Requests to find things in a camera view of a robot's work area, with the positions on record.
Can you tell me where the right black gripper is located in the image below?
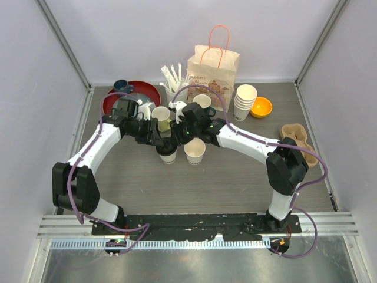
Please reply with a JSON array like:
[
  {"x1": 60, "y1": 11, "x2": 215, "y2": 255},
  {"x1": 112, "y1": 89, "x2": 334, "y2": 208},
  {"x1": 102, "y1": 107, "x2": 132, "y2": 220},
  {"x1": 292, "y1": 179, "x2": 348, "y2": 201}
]
[{"x1": 169, "y1": 115, "x2": 200, "y2": 147}]

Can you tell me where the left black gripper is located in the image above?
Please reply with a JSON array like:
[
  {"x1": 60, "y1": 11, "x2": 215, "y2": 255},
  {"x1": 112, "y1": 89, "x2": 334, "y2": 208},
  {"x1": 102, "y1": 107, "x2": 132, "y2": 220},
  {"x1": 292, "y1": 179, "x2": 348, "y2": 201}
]
[{"x1": 126, "y1": 117, "x2": 164, "y2": 146}]

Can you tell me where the white paper cup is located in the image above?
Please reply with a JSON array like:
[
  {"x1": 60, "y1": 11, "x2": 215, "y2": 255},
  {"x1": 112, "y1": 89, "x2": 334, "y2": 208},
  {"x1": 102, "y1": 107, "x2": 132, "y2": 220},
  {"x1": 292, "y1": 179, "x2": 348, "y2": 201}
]
[
  {"x1": 184, "y1": 138, "x2": 206, "y2": 165},
  {"x1": 157, "y1": 149, "x2": 177, "y2": 164}
]

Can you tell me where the black lid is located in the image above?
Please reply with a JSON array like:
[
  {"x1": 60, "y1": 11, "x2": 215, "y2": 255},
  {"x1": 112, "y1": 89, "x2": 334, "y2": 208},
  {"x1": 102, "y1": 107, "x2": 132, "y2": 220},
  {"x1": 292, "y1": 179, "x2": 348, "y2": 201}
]
[{"x1": 156, "y1": 137, "x2": 177, "y2": 156}]

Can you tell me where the stack of black cup lids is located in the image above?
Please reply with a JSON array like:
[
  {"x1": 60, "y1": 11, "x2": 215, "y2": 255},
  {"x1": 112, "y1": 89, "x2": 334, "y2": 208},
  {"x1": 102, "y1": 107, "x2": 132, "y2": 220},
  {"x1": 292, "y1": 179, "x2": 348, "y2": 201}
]
[{"x1": 213, "y1": 118, "x2": 227, "y2": 127}]

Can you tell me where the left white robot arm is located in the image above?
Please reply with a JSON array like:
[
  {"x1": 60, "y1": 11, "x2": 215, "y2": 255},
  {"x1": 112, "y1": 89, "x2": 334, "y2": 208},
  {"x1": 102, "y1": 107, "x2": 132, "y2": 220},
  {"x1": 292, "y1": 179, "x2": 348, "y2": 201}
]
[{"x1": 52, "y1": 96, "x2": 177, "y2": 235}]

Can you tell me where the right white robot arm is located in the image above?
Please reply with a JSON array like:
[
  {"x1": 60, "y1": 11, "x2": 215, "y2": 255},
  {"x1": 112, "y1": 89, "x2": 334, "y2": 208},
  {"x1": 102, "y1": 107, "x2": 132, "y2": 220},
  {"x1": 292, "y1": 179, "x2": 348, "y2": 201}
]
[{"x1": 168, "y1": 101, "x2": 309, "y2": 233}]

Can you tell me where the printed paper takeout bag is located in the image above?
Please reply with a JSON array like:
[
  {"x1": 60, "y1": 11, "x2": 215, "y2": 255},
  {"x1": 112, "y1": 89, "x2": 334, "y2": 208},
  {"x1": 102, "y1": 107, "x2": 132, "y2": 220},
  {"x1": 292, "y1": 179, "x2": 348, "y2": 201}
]
[{"x1": 187, "y1": 32, "x2": 240, "y2": 111}]

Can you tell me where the dark green mug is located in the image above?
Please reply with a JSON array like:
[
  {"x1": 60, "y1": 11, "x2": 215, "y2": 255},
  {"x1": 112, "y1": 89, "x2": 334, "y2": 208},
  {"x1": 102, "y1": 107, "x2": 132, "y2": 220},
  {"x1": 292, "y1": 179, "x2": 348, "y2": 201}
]
[{"x1": 193, "y1": 94, "x2": 216, "y2": 117}]

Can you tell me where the yellow mug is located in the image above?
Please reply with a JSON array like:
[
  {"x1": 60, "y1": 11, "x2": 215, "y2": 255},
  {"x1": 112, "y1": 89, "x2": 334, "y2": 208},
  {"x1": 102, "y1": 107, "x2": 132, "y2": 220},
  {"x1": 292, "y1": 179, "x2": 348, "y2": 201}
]
[{"x1": 151, "y1": 106, "x2": 171, "y2": 133}]

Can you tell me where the blue grey plate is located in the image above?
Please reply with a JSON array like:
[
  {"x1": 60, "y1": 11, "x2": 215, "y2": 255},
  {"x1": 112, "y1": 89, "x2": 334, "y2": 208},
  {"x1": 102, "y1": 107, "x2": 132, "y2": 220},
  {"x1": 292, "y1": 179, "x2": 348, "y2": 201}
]
[{"x1": 130, "y1": 93, "x2": 156, "y2": 111}]

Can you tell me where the white straw holder cup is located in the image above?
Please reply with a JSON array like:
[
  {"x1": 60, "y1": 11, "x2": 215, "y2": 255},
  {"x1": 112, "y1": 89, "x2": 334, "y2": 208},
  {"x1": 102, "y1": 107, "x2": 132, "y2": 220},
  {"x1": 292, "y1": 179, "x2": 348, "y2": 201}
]
[{"x1": 164, "y1": 82, "x2": 188, "y2": 104}]

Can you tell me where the red round tray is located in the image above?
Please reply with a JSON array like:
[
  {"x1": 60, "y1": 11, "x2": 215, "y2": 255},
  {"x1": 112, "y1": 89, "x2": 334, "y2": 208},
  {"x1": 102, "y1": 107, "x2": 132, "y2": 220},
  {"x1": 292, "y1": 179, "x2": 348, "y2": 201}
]
[{"x1": 102, "y1": 80, "x2": 161, "y2": 114}]

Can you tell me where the stack of white paper cups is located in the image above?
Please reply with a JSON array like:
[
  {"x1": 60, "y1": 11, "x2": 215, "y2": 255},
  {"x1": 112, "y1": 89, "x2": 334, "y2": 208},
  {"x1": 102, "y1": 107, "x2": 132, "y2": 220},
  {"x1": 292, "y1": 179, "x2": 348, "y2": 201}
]
[{"x1": 233, "y1": 84, "x2": 257, "y2": 121}]

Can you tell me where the wrapped white straw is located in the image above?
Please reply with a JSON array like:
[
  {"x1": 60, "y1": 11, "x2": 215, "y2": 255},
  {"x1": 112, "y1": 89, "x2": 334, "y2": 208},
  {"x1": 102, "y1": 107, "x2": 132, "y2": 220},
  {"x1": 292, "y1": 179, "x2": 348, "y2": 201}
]
[{"x1": 161, "y1": 63, "x2": 192, "y2": 93}]

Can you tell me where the orange bowl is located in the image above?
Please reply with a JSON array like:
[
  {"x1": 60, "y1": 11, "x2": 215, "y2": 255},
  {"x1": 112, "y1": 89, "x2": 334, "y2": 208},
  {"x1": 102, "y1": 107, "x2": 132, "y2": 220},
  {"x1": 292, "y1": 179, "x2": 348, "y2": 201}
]
[{"x1": 250, "y1": 97, "x2": 273, "y2": 119}]

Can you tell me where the blue mug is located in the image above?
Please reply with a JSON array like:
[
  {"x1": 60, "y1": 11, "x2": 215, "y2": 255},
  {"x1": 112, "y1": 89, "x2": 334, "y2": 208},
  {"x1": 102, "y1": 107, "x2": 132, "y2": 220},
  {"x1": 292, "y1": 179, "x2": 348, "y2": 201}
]
[{"x1": 113, "y1": 80, "x2": 134, "y2": 94}]

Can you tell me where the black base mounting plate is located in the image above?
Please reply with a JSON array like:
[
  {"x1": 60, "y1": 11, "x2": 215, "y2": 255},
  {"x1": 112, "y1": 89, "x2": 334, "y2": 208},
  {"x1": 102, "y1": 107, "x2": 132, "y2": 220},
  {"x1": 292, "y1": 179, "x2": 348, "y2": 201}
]
[{"x1": 90, "y1": 213, "x2": 302, "y2": 242}]

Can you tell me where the brown cardboard cup carrier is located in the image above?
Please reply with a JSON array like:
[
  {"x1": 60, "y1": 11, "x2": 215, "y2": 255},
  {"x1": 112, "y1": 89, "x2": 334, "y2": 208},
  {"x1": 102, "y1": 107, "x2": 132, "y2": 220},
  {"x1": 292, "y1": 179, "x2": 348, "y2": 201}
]
[{"x1": 280, "y1": 123, "x2": 318, "y2": 169}]

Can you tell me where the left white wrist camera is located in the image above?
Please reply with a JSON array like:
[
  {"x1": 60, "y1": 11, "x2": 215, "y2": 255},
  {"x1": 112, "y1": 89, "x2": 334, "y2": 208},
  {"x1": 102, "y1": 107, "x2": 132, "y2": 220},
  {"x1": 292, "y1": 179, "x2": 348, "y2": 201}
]
[{"x1": 136, "y1": 102, "x2": 156, "y2": 120}]

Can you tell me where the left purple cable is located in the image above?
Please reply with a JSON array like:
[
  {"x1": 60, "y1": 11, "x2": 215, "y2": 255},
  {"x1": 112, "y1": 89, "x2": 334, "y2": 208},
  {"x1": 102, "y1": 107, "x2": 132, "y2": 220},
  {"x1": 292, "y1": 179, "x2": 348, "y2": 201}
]
[{"x1": 67, "y1": 91, "x2": 150, "y2": 255}]

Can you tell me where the purple cable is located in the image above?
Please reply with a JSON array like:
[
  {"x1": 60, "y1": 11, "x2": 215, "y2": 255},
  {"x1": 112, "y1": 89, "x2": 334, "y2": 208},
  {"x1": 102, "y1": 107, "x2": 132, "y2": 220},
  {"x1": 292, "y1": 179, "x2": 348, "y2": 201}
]
[
  {"x1": 67, "y1": 91, "x2": 150, "y2": 255},
  {"x1": 170, "y1": 85, "x2": 328, "y2": 259}
]

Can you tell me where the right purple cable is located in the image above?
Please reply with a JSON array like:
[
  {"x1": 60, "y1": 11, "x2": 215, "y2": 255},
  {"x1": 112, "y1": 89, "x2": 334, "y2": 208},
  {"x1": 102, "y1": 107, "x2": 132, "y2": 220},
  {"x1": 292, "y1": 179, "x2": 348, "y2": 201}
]
[{"x1": 170, "y1": 85, "x2": 328, "y2": 259}]

